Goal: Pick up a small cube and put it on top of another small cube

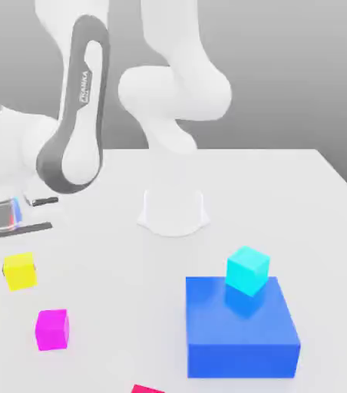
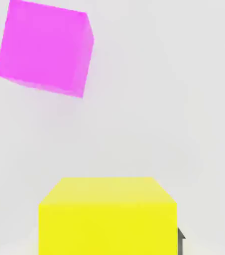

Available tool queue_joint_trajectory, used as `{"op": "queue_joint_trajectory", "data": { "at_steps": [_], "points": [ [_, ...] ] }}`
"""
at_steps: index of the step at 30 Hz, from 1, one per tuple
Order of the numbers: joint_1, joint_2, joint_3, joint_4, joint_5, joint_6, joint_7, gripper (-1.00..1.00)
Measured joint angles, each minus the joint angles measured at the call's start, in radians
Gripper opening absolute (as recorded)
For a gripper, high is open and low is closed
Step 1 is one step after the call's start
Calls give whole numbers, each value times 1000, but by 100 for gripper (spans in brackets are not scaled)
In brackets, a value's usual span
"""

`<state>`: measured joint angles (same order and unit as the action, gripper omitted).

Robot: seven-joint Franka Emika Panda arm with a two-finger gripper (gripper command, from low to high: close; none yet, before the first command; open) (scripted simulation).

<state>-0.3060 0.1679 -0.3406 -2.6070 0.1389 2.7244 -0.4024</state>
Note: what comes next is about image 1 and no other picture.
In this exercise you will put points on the small red cube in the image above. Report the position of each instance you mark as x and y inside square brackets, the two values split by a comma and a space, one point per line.
[146, 389]

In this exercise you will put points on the small yellow cube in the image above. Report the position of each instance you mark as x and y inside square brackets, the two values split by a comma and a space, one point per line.
[20, 271]

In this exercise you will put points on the large blue box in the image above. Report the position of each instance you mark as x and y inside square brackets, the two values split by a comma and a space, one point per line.
[241, 334]

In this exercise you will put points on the small cyan cube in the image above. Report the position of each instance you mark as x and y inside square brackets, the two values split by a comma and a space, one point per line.
[247, 270]

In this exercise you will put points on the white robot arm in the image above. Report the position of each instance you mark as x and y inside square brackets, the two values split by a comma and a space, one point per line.
[173, 89]

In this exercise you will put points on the small magenta cube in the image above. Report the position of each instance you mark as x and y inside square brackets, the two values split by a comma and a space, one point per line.
[52, 330]

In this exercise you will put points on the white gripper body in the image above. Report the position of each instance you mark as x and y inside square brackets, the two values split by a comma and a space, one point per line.
[13, 229]

